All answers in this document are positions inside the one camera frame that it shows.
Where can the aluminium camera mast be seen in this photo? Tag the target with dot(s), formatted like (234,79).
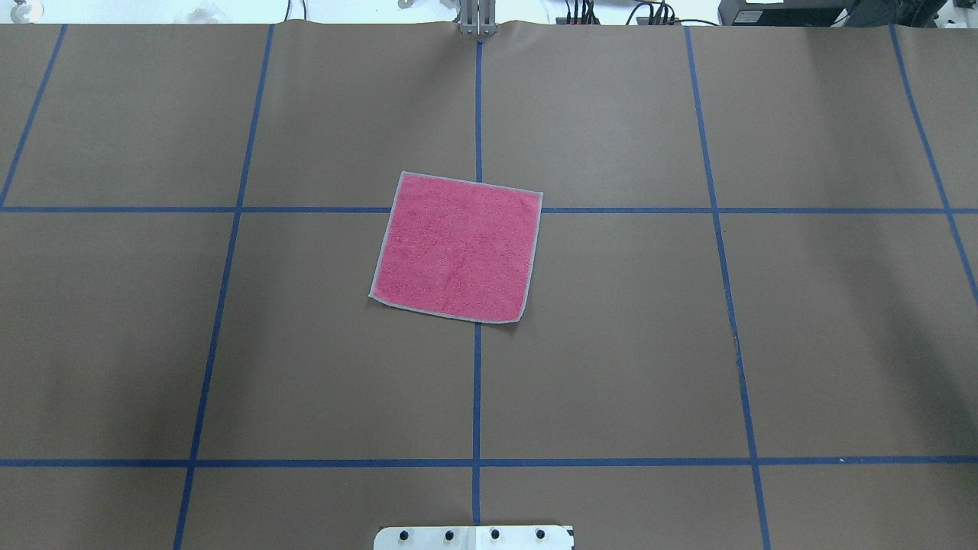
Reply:
(477,17)

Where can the pink and grey towel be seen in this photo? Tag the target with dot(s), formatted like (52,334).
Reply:
(458,249)

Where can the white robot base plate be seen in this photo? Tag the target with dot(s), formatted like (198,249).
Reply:
(476,537)

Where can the black electronics box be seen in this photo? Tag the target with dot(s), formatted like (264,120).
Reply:
(800,14)

